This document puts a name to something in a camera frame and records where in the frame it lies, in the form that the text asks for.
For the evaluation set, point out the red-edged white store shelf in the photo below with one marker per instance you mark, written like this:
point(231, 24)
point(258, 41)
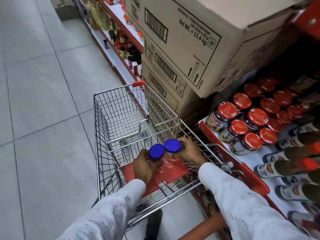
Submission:
point(252, 179)

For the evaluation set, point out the red cart seat flap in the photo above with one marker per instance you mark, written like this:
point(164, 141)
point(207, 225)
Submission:
point(172, 172)

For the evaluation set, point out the person's right fingers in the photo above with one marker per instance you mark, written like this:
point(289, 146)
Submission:
point(184, 141)

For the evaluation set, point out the person's right forearm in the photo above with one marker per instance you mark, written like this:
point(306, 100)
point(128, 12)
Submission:
point(240, 204)

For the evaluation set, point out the person's left hand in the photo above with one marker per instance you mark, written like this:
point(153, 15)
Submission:
point(143, 167)

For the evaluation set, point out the person's left forearm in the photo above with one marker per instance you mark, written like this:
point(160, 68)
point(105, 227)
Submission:
point(110, 214)

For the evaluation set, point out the dark blue-lidded glass jar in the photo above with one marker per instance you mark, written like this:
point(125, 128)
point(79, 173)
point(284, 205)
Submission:
point(156, 151)

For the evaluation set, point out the group of red-lidded jars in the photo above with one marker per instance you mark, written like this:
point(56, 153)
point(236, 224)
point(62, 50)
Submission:
point(257, 116)

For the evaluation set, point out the person's left fingers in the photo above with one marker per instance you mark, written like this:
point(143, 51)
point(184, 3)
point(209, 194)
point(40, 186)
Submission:
point(141, 154)

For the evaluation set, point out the person's dark trouser leg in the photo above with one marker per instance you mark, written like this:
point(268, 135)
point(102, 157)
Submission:
point(153, 226)

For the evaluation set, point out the row of red-capped sauce bottles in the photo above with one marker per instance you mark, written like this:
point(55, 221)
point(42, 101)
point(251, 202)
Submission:
point(287, 167)

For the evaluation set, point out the red shelf bracket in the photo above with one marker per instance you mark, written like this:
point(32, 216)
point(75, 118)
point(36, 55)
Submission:
point(308, 19)

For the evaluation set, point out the row of assorted bottles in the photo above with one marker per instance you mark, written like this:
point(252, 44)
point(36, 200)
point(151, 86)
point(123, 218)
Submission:
point(122, 44)

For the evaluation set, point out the cardboard carton with barcode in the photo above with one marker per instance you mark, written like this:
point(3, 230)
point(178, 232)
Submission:
point(165, 68)
point(160, 91)

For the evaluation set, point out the long red-edged shelf rack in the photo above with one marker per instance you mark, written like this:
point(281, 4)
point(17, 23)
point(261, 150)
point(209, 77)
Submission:
point(112, 47)

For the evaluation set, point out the person's right hand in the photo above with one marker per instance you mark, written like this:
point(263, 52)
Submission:
point(192, 153)

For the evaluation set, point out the large cardboard carton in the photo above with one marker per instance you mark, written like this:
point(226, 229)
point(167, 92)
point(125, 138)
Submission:
point(200, 24)

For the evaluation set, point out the orange blue-lidded glass jar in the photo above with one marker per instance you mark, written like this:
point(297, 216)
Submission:
point(172, 146)

